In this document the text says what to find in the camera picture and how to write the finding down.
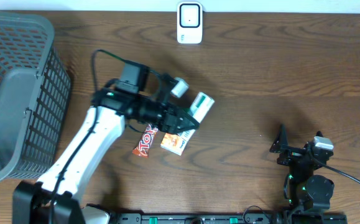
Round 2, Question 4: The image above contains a grey plastic basket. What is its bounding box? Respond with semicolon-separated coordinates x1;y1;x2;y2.
0;12;72;181

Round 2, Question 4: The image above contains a white barcode scanner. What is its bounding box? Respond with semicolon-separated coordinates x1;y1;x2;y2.
177;1;203;44

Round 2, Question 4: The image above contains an orange chocolate bar wrapper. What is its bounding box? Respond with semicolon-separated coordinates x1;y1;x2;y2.
132;124;159;158

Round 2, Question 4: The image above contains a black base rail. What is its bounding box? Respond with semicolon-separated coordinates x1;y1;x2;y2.
83;212;348;224

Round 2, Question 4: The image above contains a black right cable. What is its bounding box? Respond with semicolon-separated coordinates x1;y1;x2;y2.
310;152;360;224

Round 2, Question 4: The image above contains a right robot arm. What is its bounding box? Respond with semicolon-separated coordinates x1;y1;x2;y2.
269;124;335;223

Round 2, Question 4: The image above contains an orange snack box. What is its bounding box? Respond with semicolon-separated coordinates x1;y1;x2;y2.
160;133;188;156

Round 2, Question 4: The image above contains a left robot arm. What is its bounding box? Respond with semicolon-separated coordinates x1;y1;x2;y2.
12;60;200;223

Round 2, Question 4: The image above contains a black cable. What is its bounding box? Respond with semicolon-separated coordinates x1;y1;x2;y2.
310;152;360;224
48;49;127;224

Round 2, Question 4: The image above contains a black left cable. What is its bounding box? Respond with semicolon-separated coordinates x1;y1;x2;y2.
48;49;127;224

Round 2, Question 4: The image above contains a white green box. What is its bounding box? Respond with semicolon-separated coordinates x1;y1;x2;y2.
187;92;215;123

